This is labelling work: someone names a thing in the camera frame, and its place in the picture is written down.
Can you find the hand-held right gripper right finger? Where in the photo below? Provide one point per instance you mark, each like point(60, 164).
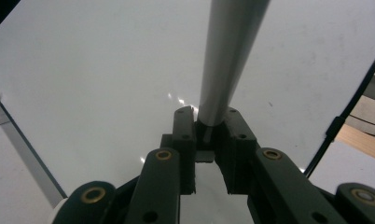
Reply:
point(235, 146)

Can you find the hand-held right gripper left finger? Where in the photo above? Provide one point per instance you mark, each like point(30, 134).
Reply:
point(185, 140)

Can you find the grey marker pen black cap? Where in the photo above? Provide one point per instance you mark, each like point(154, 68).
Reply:
point(229, 62)

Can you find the white whiteboard with black frame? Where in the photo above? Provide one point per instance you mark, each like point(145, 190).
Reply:
point(98, 77)

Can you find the wooden table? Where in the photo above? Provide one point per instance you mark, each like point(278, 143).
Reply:
point(363, 143)

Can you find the white table cover sheet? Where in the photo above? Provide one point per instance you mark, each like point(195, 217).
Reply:
point(8, 186)

